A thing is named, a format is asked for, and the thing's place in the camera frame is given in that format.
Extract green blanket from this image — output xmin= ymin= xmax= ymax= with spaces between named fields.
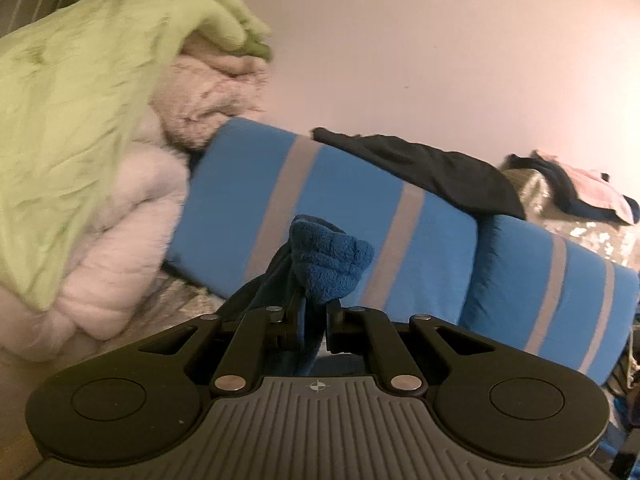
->
xmin=0 ymin=0 xmax=273 ymax=311

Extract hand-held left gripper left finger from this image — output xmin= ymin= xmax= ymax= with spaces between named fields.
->
xmin=133 ymin=288 xmax=307 ymax=397

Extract pink towel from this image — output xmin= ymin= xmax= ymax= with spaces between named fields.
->
xmin=532 ymin=149 xmax=640 ymax=225

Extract blue fleece jacket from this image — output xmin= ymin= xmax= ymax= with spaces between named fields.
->
xmin=220 ymin=215 xmax=376 ymax=377

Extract silver patterned blanket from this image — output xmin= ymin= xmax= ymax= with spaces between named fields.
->
xmin=500 ymin=167 xmax=640 ymax=272

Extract black garment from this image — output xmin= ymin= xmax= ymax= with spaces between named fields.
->
xmin=311 ymin=127 xmax=527 ymax=221

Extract blue grey-striped pillow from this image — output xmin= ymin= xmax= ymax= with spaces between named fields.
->
xmin=167 ymin=117 xmax=481 ymax=326
xmin=459 ymin=215 xmax=640 ymax=387

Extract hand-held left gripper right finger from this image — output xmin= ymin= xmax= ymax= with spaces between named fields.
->
xmin=325 ymin=299 xmax=502 ymax=397

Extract pink and navy clothes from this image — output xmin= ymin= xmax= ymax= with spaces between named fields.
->
xmin=505 ymin=152 xmax=632 ymax=221

